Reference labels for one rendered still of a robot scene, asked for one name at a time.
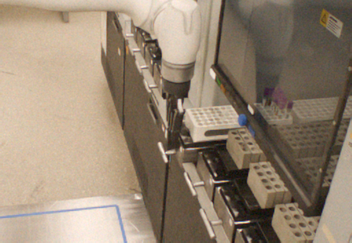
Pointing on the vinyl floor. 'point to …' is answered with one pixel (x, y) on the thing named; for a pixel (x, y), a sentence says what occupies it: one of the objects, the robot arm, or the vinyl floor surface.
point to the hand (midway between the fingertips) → (172, 138)
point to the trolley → (79, 221)
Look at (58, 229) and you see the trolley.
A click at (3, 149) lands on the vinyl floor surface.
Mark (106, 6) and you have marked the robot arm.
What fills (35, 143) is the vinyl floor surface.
